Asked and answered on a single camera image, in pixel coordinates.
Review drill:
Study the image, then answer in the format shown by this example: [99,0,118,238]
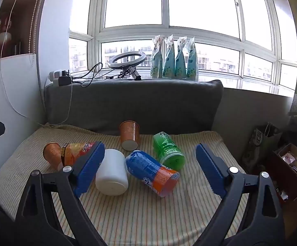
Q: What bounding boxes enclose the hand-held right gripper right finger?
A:
[195,143,286,246]

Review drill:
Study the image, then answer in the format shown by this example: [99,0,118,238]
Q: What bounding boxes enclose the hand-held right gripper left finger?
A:
[15,141,108,246]

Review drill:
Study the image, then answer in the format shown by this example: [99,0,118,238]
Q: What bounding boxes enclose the white plastic cup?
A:
[95,149,129,196]

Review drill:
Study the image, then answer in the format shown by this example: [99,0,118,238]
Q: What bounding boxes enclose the yellow and red printed cup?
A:
[61,141,96,167]

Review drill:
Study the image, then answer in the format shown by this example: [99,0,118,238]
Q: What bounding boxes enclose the brown speckled paper cup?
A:
[119,120,141,151]
[43,142,63,171]

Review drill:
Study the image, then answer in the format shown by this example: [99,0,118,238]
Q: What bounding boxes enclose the green cup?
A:
[153,131,186,171]

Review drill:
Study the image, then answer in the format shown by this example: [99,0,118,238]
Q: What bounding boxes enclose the blue and orange cup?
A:
[125,150,180,198]

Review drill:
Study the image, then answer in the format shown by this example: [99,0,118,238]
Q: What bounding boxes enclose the paper bag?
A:
[242,123,283,170]

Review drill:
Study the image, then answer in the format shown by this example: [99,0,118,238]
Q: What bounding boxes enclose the striped blanket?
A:
[0,124,249,246]

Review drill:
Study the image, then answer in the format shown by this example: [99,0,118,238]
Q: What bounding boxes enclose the pink plastic packet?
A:
[279,151,296,165]

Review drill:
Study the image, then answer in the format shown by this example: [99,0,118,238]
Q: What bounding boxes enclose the grey cushion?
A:
[44,79,224,136]

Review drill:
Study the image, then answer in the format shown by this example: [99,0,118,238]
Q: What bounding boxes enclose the white power strip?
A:
[48,69,71,87]

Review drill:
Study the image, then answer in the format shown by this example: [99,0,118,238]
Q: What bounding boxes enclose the cardboard box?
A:
[270,143,297,202]

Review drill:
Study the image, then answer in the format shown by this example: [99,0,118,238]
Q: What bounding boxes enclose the teal and white bag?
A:
[185,36,199,81]
[150,34,164,79]
[163,34,176,79]
[174,36,187,79]

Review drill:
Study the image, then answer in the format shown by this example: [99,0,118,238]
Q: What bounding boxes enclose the wooden shelf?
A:
[0,0,49,60]

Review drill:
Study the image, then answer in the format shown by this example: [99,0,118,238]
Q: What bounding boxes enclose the white cable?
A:
[0,0,49,129]

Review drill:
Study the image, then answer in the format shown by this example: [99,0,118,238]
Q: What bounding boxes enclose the black cable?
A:
[70,63,128,88]

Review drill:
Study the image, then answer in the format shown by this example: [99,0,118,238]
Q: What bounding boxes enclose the ring light with tripod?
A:
[108,51,147,81]

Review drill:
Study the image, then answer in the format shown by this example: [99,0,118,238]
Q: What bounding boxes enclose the bead chain cord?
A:
[31,0,48,64]

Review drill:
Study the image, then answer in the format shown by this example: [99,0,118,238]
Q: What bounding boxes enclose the white window frame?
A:
[69,0,297,98]

